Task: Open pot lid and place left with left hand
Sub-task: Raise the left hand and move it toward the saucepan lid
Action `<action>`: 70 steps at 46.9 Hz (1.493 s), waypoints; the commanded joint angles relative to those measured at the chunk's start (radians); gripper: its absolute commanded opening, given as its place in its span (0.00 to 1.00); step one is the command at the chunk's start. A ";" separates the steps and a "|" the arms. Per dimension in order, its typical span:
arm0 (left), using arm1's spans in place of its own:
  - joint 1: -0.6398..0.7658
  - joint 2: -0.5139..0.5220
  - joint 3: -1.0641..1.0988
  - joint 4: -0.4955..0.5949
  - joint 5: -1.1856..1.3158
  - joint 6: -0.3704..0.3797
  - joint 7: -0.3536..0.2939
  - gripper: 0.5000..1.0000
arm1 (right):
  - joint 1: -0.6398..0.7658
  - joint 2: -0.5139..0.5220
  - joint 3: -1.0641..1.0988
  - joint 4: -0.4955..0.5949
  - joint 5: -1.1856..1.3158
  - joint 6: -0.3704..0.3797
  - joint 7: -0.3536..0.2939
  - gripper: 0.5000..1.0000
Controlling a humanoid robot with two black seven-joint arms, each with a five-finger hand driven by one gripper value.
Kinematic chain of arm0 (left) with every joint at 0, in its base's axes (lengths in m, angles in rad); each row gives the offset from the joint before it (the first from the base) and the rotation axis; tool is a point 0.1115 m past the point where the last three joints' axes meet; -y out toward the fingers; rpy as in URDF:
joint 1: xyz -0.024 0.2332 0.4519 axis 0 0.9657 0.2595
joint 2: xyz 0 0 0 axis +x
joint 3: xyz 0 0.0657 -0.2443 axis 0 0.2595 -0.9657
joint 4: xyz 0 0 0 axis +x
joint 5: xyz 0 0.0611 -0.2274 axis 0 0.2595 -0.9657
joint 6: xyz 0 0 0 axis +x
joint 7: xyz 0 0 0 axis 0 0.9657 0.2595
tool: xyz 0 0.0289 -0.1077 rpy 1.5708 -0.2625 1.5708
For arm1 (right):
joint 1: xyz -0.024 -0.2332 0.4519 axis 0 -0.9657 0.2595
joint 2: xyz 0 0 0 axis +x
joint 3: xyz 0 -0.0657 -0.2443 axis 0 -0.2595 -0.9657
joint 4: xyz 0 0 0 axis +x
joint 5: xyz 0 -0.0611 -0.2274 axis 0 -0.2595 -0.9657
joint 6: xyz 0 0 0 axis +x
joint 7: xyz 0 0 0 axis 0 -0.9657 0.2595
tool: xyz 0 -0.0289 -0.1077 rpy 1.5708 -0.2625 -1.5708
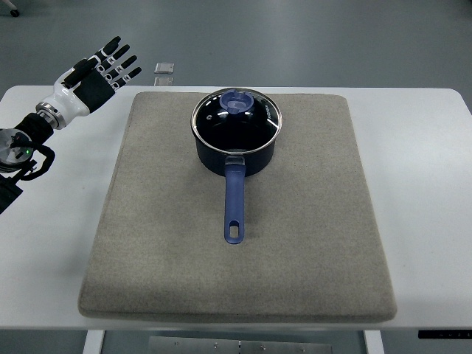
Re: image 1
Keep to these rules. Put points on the white table leg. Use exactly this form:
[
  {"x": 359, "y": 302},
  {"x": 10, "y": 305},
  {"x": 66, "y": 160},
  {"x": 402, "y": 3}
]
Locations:
[
  {"x": 373, "y": 342},
  {"x": 94, "y": 342}
]

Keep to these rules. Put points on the metal floor plate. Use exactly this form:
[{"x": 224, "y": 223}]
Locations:
[
  {"x": 163, "y": 81},
  {"x": 164, "y": 68}
]

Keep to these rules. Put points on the glass pot lid blue knob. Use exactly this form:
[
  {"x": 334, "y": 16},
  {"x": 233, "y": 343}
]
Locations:
[{"x": 239, "y": 120}]

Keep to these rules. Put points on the white right table leg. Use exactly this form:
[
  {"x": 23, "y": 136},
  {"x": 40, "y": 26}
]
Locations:
[{"x": 373, "y": 342}]

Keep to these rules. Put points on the white left table leg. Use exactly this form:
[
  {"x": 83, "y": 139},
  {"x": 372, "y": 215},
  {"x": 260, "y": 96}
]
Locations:
[{"x": 94, "y": 342}]

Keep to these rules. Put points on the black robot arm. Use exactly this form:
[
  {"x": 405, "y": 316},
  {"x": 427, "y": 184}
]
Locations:
[{"x": 24, "y": 155}]

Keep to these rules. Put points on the beige fabric mat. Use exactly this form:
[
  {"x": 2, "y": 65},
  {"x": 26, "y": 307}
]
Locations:
[{"x": 295, "y": 242}]

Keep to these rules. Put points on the metal under-table bracket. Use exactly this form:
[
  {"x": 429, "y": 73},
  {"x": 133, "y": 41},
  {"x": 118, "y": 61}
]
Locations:
[{"x": 165, "y": 344}]

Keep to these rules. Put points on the upper metal floor plate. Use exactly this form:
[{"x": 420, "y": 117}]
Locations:
[{"x": 164, "y": 68}]

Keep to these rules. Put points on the lower metal floor plate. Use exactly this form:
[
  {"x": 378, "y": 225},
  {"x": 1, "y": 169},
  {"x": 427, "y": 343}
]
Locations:
[{"x": 163, "y": 81}]

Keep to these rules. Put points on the black table control panel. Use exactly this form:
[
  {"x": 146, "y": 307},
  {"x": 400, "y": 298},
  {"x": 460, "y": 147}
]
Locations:
[{"x": 461, "y": 334}]

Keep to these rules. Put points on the dark blue saucepan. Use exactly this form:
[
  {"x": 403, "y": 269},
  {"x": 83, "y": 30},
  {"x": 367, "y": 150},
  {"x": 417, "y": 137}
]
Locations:
[{"x": 234, "y": 167}]

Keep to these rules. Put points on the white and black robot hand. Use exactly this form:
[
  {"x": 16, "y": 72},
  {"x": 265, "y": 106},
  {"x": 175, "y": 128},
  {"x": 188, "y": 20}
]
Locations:
[{"x": 88, "y": 85}]

